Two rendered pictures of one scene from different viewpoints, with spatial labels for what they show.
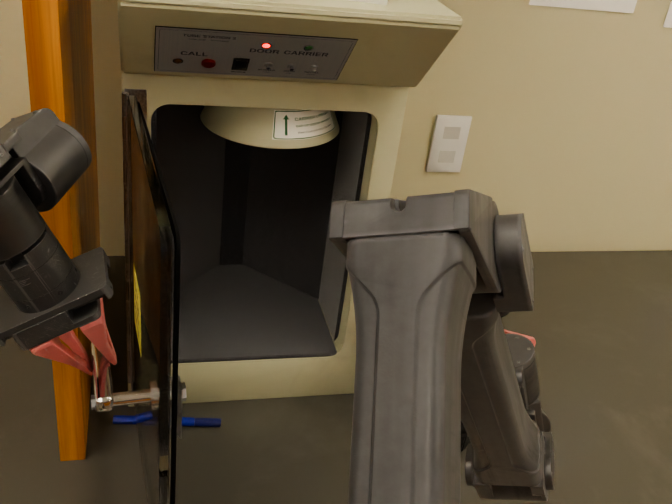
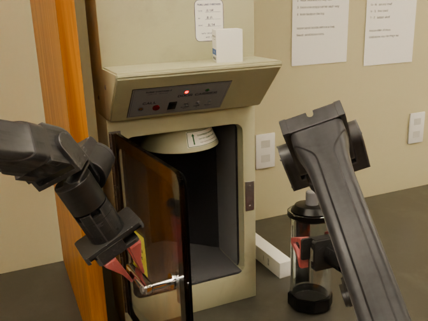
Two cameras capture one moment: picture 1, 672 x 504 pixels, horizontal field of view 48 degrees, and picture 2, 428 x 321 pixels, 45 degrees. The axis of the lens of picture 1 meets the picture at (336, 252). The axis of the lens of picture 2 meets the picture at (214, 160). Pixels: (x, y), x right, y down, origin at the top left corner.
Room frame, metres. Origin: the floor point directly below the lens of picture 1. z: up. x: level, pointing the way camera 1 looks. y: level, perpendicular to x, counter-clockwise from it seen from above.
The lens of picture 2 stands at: (-0.22, 0.14, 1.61)
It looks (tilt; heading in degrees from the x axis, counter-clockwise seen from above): 17 degrees down; 354
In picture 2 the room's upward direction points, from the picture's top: 2 degrees counter-clockwise
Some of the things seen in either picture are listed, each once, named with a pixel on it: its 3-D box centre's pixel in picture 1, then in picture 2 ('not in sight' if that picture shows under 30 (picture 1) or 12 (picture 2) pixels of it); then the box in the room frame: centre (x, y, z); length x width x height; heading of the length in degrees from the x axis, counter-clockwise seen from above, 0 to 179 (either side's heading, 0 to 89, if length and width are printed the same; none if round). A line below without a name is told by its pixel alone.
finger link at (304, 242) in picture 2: not in sight; (307, 246); (0.76, -0.16, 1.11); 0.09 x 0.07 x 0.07; 16
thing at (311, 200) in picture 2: not in sight; (311, 205); (0.81, -0.18, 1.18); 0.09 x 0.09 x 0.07
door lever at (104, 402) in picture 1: (120, 374); (149, 276); (0.52, 0.18, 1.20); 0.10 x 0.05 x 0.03; 22
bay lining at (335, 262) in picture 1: (246, 200); (171, 192); (0.92, 0.13, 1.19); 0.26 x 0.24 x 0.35; 107
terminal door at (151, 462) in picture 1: (145, 331); (149, 258); (0.60, 0.18, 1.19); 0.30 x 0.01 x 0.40; 22
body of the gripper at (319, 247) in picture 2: not in sight; (341, 256); (0.70, -0.21, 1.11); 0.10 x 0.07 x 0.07; 106
